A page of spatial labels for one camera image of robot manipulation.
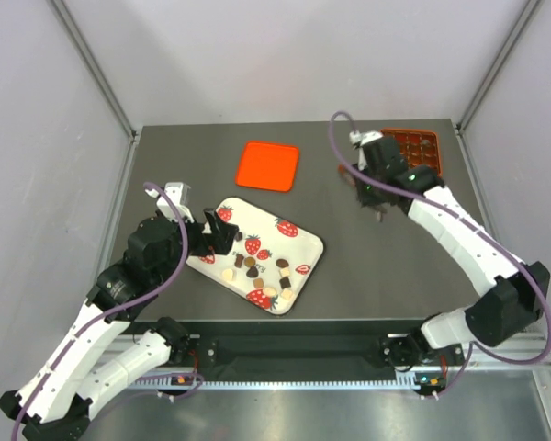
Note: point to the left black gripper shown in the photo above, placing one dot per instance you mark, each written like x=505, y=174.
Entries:
x=221, y=238

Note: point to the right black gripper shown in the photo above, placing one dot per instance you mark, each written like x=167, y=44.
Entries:
x=366, y=198

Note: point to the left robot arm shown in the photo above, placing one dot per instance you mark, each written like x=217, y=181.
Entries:
x=68, y=393

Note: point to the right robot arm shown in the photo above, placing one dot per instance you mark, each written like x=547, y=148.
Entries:
x=506, y=301

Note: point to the white strawberry tray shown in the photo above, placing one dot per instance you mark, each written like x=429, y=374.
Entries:
x=266, y=237

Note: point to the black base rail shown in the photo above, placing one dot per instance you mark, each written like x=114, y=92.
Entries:
x=311, y=351

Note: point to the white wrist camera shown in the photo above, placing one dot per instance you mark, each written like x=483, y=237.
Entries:
x=178, y=193
x=358, y=138

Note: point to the dark small square chocolate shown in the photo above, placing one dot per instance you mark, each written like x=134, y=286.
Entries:
x=284, y=283

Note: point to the dark heart chocolate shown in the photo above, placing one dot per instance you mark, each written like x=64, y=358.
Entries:
x=252, y=272

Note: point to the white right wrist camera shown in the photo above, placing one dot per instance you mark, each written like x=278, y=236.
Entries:
x=358, y=138

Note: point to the white heart chocolate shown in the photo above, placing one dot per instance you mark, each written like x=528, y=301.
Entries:
x=228, y=274

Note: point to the cream almond chocolate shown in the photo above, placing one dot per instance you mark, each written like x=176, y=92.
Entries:
x=269, y=292

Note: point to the orange box lid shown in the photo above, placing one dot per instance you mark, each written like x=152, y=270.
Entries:
x=267, y=166

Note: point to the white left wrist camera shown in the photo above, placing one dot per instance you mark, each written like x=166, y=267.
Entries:
x=178, y=193

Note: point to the brown dome chocolate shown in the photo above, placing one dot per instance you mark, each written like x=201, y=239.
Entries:
x=282, y=263

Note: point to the orange compartment box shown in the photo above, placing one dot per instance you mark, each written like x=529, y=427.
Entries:
x=418, y=146

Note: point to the brown rectangular chocolate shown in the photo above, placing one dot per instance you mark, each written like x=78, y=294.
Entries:
x=239, y=260

